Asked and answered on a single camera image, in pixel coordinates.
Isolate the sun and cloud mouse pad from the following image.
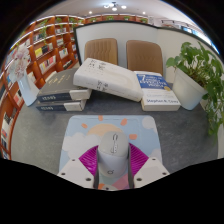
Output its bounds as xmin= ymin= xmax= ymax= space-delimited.
xmin=58 ymin=114 xmax=164 ymax=191

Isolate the orange wooden bookshelf unit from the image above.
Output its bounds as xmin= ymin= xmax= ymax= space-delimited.
xmin=0 ymin=13 xmax=149 ymax=161

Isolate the white jug vase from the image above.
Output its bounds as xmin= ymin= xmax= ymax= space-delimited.
xmin=17 ymin=71 xmax=40 ymax=107

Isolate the white partition with black edge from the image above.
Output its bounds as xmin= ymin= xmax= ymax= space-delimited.
xmin=73 ymin=21 xmax=224 ymax=101

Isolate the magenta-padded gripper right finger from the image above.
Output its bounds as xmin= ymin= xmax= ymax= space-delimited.
xmin=128 ymin=143 xmax=171 ymax=189

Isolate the tan padded chair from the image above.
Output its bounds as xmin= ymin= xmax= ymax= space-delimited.
xmin=83 ymin=37 xmax=119 ymax=66
xmin=125 ymin=39 xmax=164 ymax=77

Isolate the blue and white book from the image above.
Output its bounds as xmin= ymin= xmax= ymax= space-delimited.
xmin=134 ymin=70 xmax=182 ymax=112

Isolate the light grey computer mouse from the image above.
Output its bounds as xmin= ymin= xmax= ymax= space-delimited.
xmin=96 ymin=130 xmax=130 ymax=179

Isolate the green plant in white pot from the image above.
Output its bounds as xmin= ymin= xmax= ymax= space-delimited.
xmin=165 ymin=41 xmax=224 ymax=138

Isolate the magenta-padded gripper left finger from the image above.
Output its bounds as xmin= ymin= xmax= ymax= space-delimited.
xmin=56 ymin=143 xmax=101 ymax=189

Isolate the thick dark hardcover book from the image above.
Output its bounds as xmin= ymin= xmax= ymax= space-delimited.
xmin=36 ymin=67 xmax=93 ymax=104

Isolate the thick white book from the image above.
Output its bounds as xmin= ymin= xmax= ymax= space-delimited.
xmin=72 ymin=57 xmax=144 ymax=103

